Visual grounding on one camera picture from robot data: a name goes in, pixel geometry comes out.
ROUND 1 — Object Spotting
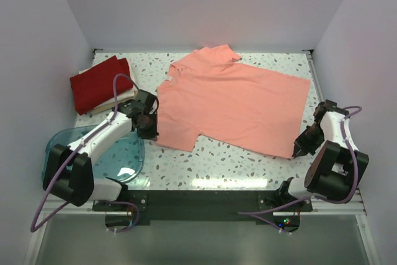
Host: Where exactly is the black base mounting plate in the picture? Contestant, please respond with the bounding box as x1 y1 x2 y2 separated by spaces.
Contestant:
92 189 313 227

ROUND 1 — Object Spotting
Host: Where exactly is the salmon pink t-shirt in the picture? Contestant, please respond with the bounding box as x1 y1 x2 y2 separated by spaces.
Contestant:
157 45 310 158

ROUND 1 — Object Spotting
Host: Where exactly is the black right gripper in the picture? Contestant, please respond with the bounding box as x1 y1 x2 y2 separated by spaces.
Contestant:
292 122 324 159

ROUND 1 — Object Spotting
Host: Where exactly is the folded red t-shirt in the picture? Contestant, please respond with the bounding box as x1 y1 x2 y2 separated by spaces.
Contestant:
69 56 130 115

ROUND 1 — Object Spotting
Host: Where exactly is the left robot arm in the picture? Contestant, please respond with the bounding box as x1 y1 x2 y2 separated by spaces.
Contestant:
42 90 159 210

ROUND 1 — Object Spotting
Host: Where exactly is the folded cream t-shirt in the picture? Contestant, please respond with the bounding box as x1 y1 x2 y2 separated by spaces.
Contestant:
89 59 137 113

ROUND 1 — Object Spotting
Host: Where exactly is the blue transparent plastic bin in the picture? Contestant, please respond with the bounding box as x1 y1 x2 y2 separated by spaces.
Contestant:
44 125 145 184

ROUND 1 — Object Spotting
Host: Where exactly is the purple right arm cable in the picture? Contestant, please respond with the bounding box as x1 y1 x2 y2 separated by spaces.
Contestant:
238 105 363 226

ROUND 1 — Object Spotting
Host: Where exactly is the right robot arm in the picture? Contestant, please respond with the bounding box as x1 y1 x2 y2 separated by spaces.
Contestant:
274 100 369 211

